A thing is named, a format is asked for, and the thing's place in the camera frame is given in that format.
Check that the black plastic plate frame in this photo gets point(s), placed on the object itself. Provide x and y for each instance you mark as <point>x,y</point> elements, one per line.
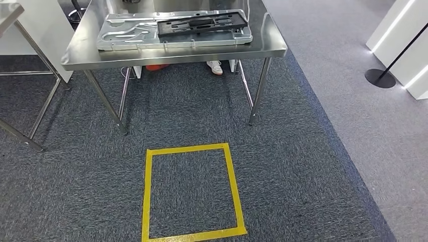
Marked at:
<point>167,28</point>

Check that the stainless steel workbench table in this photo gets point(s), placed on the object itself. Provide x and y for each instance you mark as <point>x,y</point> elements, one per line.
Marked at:
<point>167,56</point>

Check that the person's foot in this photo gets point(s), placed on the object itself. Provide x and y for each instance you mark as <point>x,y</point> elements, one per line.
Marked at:
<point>215,67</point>

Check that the orange flat object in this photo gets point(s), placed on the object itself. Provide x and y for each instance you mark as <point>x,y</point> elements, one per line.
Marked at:
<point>157,67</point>

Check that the grey aluminium fixture plate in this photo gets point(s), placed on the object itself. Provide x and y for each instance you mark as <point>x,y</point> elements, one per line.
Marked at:
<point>187,41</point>

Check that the yellow floor tape square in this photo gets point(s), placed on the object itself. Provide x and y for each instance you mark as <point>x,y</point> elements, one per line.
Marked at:
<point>146,200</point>

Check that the black pole round base stand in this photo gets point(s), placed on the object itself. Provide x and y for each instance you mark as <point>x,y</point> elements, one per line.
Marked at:
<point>78,16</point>

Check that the white cabinet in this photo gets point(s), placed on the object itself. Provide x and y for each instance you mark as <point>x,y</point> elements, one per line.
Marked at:
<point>50,20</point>

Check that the white lit display stand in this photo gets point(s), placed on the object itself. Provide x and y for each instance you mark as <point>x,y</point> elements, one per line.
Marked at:
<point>394,20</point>

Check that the stainless steel side table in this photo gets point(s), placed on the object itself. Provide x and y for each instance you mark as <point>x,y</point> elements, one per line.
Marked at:
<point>10,16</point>

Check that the black stanchion post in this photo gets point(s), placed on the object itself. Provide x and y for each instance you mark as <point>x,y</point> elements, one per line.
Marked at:
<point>379,79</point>

